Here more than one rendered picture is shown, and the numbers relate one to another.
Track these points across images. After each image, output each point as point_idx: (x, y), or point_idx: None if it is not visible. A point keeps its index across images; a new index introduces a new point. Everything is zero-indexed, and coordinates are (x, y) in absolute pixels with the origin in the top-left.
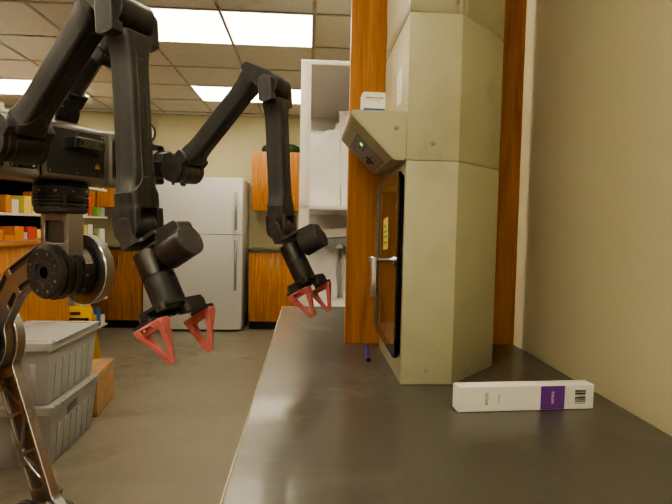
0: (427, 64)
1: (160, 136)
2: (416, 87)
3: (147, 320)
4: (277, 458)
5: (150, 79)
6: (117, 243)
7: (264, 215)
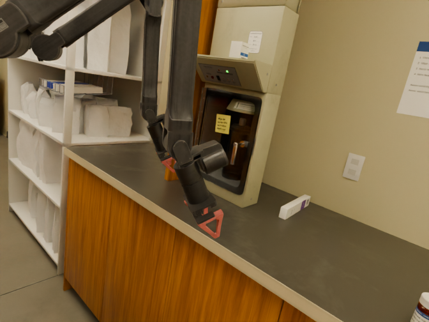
0: (283, 39)
1: None
2: (278, 52)
3: (213, 215)
4: (286, 271)
5: None
6: None
7: None
